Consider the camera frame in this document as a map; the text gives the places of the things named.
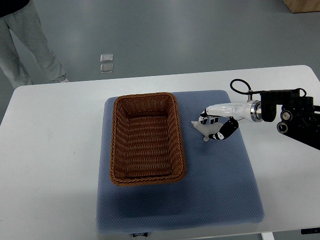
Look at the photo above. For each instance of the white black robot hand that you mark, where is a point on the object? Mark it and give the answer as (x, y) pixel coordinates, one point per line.
(229, 114)

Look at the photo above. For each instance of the white toy bear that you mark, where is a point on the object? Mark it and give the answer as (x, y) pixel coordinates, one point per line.
(207, 129)

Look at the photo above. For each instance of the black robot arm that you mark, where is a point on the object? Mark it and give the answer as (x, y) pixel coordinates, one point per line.
(300, 118)

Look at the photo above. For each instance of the brown wicker basket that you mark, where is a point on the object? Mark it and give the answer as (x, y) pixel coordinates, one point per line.
(146, 146)

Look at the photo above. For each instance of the blue quilted mat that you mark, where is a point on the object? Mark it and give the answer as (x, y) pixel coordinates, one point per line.
(219, 187)

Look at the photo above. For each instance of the wooden box corner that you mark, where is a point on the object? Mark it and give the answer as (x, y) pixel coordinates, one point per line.
(302, 6)

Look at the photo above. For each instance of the black table control panel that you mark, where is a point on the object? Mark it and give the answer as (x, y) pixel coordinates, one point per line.
(309, 231)

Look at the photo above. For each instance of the lower metal floor plate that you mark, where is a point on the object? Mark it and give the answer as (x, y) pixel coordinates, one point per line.
(107, 68)

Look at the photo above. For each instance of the metal floor plate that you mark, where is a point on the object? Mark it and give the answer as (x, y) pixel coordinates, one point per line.
(107, 68)
(106, 57)

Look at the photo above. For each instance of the upper metal floor plate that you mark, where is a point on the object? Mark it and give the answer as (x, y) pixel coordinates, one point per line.
(106, 57)

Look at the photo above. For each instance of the person in grey trousers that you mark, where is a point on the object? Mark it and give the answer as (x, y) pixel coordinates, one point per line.
(20, 17)

